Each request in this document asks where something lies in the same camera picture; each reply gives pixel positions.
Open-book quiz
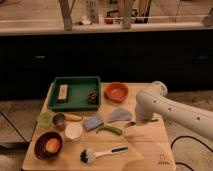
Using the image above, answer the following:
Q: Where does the silver metal fork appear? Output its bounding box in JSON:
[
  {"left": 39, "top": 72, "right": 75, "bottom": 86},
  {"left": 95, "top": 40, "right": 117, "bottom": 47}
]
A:
[{"left": 124, "top": 119, "right": 158, "bottom": 129}]

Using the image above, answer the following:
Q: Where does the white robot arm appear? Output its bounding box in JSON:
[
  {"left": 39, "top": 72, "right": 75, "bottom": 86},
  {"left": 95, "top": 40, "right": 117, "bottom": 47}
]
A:
[{"left": 133, "top": 81, "right": 213, "bottom": 141}]

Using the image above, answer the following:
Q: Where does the white paper cup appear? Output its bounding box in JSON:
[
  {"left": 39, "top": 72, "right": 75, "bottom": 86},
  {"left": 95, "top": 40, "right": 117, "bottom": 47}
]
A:
[{"left": 65, "top": 123, "right": 83, "bottom": 141}]

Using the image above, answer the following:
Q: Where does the small metal cup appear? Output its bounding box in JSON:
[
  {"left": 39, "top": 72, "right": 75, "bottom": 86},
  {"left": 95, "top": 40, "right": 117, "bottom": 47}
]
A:
[{"left": 52, "top": 113, "right": 66, "bottom": 130}]

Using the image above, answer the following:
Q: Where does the green pepper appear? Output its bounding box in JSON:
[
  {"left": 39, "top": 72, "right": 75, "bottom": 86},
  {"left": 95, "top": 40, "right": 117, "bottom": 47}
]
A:
[{"left": 96, "top": 125, "right": 122, "bottom": 136}]

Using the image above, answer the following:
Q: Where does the grey blue cloth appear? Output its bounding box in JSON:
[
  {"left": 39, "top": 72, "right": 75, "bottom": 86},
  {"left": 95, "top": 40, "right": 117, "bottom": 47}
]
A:
[{"left": 107, "top": 108, "right": 132, "bottom": 123}]

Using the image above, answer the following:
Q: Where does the blue sponge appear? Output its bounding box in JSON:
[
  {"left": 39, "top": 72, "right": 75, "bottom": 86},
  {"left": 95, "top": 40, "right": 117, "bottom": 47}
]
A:
[{"left": 84, "top": 115, "right": 103, "bottom": 131}]

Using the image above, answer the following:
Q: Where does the orange bowl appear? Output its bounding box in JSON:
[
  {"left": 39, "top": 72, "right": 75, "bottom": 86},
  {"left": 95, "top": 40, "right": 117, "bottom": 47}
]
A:
[{"left": 105, "top": 82, "right": 129, "bottom": 103}]

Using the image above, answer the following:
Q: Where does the dark pine cone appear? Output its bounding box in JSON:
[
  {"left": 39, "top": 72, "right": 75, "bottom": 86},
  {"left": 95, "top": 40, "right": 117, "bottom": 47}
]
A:
[{"left": 88, "top": 91, "right": 98, "bottom": 104}]

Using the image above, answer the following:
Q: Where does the green plastic tray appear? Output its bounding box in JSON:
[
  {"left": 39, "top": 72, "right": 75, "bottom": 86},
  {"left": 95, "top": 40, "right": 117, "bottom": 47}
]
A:
[{"left": 47, "top": 76, "right": 101, "bottom": 111}]

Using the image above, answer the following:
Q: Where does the wooden block in tray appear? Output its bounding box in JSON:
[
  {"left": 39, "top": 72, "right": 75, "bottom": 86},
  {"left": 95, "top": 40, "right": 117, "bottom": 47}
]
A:
[{"left": 57, "top": 84, "right": 68, "bottom": 102}]

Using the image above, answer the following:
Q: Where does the yellow orange fruit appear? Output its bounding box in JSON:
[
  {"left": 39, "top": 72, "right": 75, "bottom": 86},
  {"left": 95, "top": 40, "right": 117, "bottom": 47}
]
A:
[{"left": 45, "top": 138, "right": 60, "bottom": 153}]

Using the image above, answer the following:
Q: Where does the dark red bowl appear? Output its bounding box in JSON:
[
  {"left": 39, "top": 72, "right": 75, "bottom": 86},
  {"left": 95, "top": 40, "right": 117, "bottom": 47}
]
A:
[{"left": 34, "top": 132, "right": 62, "bottom": 160}]

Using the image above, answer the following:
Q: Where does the black cable right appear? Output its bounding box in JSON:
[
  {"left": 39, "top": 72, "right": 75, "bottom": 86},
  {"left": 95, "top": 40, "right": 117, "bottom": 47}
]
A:
[{"left": 170, "top": 134, "right": 213, "bottom": 171}]

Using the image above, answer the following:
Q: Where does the black cable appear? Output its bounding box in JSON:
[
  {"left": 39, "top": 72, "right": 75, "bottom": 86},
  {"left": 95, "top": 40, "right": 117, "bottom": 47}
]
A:
[
  {"left": 170, "top": 134, "right": 213, "bottom": 171},
  {"left": 0, "top": 111, "right": 29, "bottom": 151}
]

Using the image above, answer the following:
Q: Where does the black cable left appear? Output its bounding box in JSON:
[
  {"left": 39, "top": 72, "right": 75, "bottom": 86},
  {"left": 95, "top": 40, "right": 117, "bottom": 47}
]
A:
[{"left": 0, "top": 111, "right": 29, "bottom": 151}]

